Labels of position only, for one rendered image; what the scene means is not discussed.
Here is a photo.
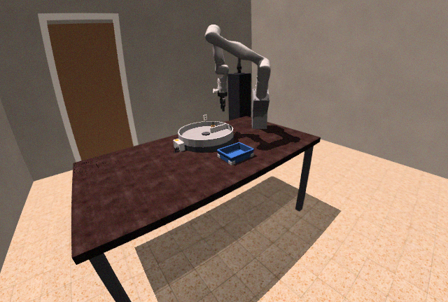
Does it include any blue open crate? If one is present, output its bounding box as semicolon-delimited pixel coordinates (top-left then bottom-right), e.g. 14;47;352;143
217;142;253;165

